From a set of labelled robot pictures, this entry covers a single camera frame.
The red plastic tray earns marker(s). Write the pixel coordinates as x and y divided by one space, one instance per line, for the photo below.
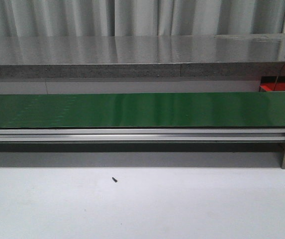
269 84

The grey pleated curtain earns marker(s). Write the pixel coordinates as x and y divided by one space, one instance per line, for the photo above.
24 18

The grey stone counter shelf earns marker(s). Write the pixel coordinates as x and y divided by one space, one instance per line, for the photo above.
256 55

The aluminium conveyor side rail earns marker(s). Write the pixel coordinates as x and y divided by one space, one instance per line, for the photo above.
149 134

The green conveyor belt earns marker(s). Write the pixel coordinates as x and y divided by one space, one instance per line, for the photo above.
242 109

